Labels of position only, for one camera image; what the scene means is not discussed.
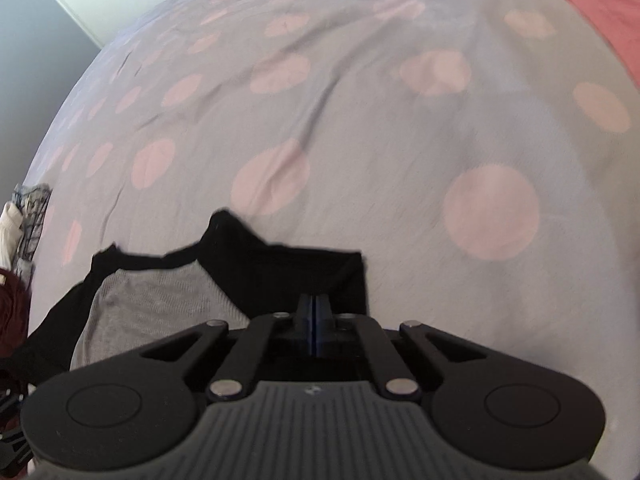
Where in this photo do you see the pink dotted bed sheet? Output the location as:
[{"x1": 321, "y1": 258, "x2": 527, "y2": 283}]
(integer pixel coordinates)
[{"x1": 27, "y1": 0, "x2": 639, "y2": 479}]

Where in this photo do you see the white knit garment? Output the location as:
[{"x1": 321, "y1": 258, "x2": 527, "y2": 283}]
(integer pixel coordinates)
[{"x1": 0, "y1": 202, "x2": 23, "y2": 270}]

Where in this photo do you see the grey black raglan shirt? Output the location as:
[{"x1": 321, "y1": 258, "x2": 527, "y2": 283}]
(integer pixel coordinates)
[{"x1": 1, "y1": 209, "x2": 368, "y2": 389}]

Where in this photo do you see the grey checked garment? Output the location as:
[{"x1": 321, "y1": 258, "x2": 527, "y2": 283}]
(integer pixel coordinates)
[{"x1": 12, "y1": 183, "x2": 52, "y2": 288}]

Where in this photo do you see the maroon sweater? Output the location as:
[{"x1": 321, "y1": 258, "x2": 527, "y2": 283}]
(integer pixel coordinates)
[{"x1": 0, "y1": 269, "x2": 30, "y2": 358}]

